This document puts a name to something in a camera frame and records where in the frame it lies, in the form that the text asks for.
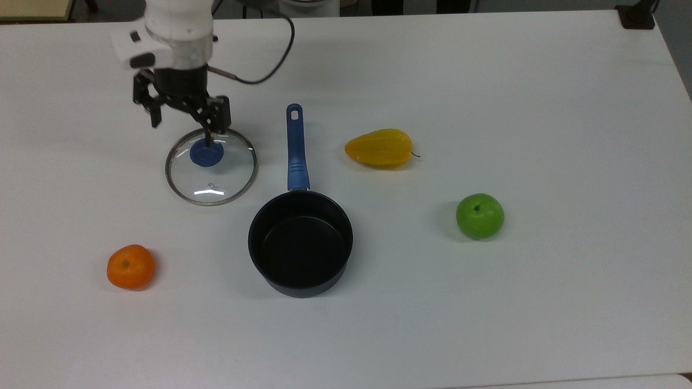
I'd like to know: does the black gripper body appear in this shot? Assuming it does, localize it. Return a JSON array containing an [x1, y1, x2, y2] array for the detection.
[[154, 65, 211, 109]]

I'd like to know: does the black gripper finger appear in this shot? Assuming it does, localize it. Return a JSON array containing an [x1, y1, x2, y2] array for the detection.
[[133, 72, 163, 129], [191, 95, 232, 147]]

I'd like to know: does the glass lid with blue knob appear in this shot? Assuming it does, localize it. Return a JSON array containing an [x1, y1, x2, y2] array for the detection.
[[165, 128, 259, 207]]

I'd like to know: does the light wooden table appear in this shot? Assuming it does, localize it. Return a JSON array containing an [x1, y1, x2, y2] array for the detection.
[[0, 0, 75, 23]]

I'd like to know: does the yellow toy starfruit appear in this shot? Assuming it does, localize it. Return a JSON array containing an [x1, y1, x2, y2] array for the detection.
[[344, 128, 422, 170]]

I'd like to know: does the orange toy mandarin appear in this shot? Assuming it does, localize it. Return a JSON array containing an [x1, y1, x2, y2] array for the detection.
[[106, 244, 157, 291]]

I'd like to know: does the green toy apple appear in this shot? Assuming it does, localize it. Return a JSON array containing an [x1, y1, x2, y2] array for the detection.
[[456, 193, 505, 240]]

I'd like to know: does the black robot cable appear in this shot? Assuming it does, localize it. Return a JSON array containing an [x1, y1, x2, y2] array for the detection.
[[208, 0, 296, 86]]

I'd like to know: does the dark saucepan with blue handle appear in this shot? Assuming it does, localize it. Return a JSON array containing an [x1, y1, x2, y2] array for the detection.
[[248, 103, 355, 299]]

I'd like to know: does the black camera pole with clamp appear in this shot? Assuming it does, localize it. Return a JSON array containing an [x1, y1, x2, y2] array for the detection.
[[615, 0, 662, 31]]

